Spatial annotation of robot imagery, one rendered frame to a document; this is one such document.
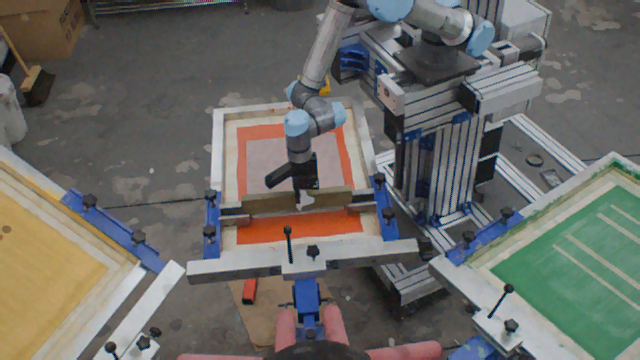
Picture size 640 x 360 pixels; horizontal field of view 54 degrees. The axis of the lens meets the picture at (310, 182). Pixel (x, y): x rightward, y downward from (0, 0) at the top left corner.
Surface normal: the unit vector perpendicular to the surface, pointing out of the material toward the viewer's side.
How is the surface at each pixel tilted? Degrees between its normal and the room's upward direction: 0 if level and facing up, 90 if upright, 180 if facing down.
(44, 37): 91
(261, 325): 0
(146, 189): 0
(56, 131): 0
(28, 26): 89
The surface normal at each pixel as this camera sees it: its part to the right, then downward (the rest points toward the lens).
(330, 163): -0.06, -0.73
